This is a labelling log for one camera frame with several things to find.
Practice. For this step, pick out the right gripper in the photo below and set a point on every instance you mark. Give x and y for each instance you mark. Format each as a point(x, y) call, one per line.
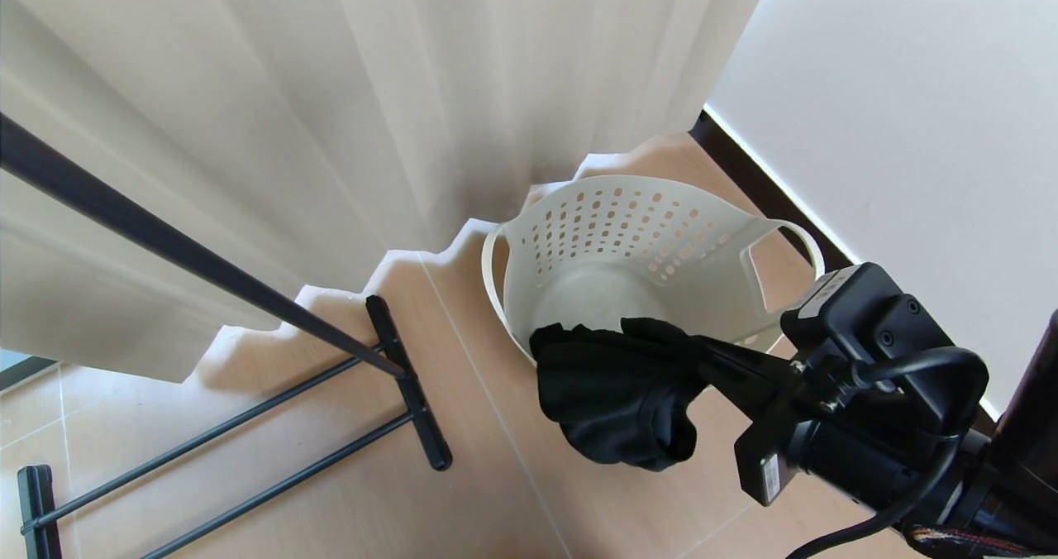
point(835, 460)

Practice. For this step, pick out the black garment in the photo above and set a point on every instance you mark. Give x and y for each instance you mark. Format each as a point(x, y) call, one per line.
point(612, 402)

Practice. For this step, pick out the white laundry basket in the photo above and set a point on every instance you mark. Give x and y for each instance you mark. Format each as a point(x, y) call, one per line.
point(595, 294)

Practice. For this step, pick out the black clothes rack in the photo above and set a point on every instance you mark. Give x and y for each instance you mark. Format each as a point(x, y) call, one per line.
point(165, 236)

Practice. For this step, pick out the beige curtain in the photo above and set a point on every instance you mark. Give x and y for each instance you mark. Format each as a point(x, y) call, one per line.
point(331, 88)

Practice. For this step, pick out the window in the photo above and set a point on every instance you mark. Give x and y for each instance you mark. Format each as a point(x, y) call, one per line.
point(16, 369)

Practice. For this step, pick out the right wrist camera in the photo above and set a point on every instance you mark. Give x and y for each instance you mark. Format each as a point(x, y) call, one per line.
point(893, 336)

